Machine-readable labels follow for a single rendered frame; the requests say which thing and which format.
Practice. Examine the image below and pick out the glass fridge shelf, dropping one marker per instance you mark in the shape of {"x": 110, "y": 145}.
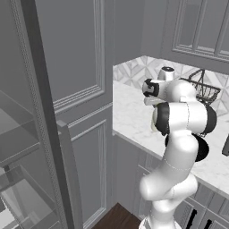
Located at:
{"x": 15, "y": 131}

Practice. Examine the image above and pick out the clear fridge drawer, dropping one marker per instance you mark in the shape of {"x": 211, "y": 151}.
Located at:
{"x": 21, "y": 196}

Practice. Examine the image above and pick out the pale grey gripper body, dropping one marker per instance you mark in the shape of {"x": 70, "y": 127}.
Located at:
{"x": 152, "y": 101}

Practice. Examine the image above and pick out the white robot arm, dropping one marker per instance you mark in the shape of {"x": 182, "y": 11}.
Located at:
{"x": 179, "y": 143}

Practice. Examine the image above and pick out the grey fridge door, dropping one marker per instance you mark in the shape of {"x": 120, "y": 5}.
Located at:
{"x": 38, "y": 89}

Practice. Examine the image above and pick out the dark grey object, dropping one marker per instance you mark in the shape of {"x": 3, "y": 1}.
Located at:
{"x": 226, "y": 148}

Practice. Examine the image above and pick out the grey base cupboard run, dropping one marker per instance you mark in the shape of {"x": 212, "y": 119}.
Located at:
{"x": 131, "y": 167}

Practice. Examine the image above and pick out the grey glass-front wall cupboard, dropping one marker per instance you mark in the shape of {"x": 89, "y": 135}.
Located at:
{"x": 196, "y": 27}

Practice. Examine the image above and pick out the grey panelled fridge housing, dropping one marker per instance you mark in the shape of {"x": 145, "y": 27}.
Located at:
{"x": 77, "y": 59}

